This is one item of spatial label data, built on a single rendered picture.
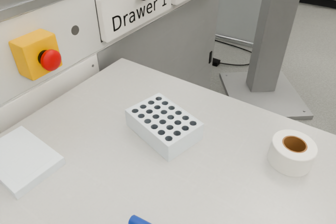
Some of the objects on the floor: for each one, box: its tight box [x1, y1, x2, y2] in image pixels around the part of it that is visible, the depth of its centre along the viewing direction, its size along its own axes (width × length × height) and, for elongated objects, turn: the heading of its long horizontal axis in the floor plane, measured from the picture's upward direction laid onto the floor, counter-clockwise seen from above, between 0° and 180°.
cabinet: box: [0, 0, 221, 134], centre depth 131 cm, size 95×103×80 cm
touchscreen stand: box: [220, 0, 314, 121], centre depth 160 cm, size 50×45×102 cm
